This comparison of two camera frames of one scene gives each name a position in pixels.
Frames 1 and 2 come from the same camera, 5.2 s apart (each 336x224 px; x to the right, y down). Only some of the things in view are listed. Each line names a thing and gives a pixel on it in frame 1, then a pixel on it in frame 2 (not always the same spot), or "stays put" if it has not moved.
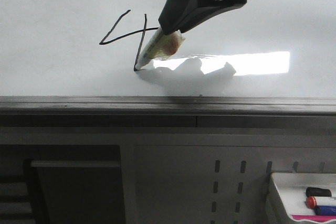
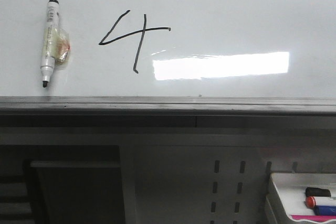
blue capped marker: [324, 210] stays put
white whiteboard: [69, 42] stays put
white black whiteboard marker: [160, 45] -> [56, 45]
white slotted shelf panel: [212, 179] stays put
